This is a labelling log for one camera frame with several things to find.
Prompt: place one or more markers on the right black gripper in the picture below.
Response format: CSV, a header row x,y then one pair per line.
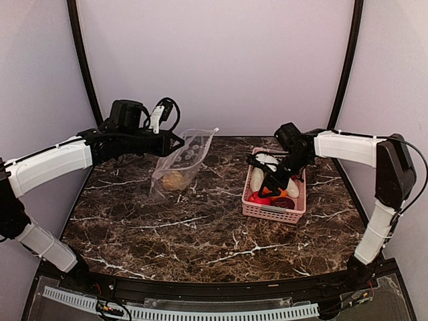
x,y
269,180

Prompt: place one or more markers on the black front rail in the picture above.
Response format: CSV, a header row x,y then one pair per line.
x,y
332,287

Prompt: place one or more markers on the clear zip top bag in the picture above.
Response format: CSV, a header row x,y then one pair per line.
x,y
187,160

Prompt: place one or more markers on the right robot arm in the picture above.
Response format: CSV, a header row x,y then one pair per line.
x,y
395,178

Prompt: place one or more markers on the black frame post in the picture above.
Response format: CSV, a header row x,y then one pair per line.
x,y
348,63
83,62

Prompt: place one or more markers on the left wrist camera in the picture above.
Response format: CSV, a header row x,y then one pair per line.
x,y
161,113

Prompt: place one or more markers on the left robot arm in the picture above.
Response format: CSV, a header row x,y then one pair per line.
x,y
129,129

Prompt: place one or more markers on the yellow toy lemon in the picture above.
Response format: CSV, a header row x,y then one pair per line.
x,y
173,181

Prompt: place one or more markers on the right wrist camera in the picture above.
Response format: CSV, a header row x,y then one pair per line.
x,y
263,161

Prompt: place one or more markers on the white toy radish right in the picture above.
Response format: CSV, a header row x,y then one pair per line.
x,y
292,190

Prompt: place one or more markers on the left black frame post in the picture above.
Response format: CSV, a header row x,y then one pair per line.
x,y
83,62

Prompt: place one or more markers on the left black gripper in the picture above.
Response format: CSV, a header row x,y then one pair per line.
x,y
161,150

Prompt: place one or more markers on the white slotted cable duct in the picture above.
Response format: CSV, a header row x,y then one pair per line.
x,y
164,310

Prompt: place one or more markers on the red toy apple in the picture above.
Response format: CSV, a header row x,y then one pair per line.
x,y
255,198

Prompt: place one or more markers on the white toy radish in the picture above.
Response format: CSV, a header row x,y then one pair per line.
x,y
292,190
256,180

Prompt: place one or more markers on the pink plastic basket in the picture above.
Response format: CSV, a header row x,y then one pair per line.
x,y
262,211

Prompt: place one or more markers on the white toy radish left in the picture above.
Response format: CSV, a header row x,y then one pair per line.
x,y
256,180

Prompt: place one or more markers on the dark red toy beet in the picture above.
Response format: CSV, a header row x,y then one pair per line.
x,y
283,202

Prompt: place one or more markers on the orange toy tangerine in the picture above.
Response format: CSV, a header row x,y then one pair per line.
x,y
283,193

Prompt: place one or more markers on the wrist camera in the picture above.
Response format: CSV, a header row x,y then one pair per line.
x,y
263,161
161,113

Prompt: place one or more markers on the right black frame post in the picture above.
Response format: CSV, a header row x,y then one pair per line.
x,y
348,63

